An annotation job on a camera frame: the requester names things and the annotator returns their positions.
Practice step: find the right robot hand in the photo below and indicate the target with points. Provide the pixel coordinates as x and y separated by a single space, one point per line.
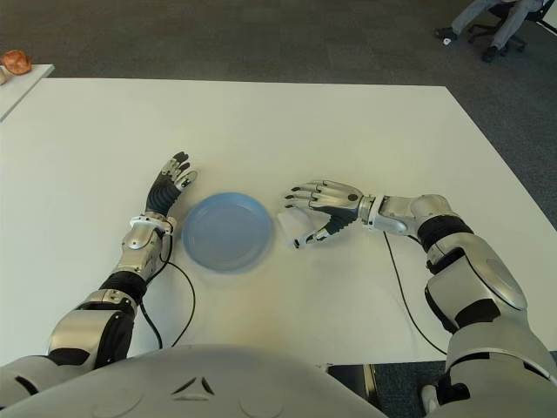
337 196

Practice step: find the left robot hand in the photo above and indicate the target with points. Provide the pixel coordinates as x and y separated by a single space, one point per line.
163 196

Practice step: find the white charger plug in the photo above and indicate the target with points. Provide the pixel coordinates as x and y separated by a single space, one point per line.
296 224

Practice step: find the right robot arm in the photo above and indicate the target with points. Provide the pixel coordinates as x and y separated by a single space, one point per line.
474 270

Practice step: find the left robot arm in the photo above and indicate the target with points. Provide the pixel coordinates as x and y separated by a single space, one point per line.
139 244

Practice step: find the blue round plate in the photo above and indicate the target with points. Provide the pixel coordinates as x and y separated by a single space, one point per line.
226 233

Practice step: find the white side table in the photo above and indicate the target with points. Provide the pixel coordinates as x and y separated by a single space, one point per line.
22 91

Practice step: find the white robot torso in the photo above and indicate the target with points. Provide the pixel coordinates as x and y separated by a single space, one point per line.
196 383

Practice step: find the reddish brown round fruit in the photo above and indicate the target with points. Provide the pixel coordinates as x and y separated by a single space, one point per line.
16 62

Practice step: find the pale yellow round fruit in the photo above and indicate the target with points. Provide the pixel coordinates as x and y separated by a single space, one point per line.
3 77

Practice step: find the black office chair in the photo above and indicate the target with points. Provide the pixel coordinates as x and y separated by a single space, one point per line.
483 28

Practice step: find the seated person in jeans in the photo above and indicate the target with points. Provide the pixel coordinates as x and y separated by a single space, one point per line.
509 24

